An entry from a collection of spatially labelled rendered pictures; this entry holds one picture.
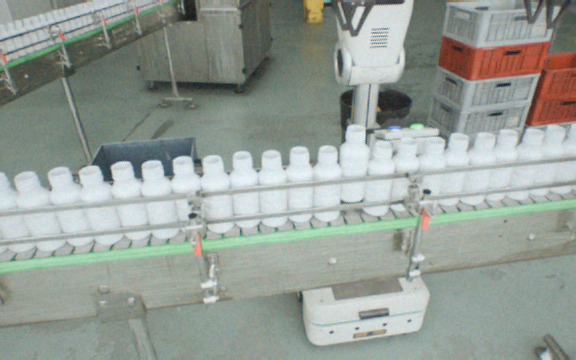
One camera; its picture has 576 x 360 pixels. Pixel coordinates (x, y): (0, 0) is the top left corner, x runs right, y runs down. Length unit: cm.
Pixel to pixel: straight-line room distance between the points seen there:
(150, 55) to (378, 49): 370
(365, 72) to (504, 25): 177
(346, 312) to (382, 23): 109
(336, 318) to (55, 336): 128
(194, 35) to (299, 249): 385
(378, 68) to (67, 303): 111
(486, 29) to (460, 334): 187
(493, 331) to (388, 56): 133
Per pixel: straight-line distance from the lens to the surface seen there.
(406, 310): 181
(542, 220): 113
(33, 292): 101
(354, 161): 82
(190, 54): 464
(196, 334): 198
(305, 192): 83
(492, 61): 310
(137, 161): 148
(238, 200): 83
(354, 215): 91
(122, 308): 100
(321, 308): 170
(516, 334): 216
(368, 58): 139
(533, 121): 365
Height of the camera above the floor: 155
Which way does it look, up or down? 32 degrees down
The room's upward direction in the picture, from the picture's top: 1 degrees counter-clockwise
